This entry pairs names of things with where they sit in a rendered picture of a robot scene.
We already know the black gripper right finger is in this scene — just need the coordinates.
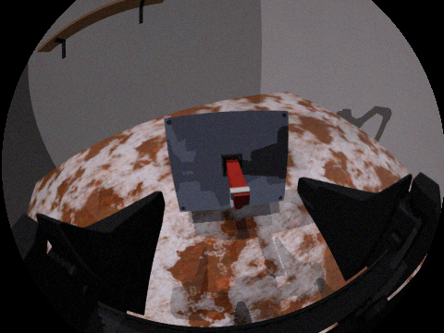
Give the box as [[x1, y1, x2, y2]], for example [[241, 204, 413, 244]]
[[297, 174, 412, 281]]

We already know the dark red square peg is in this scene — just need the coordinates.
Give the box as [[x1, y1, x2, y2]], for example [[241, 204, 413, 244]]
[[225, 156, 251, 210]]

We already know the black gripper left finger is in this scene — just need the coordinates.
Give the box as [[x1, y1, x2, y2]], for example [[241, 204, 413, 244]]
[[37, 191, 166, 315]]

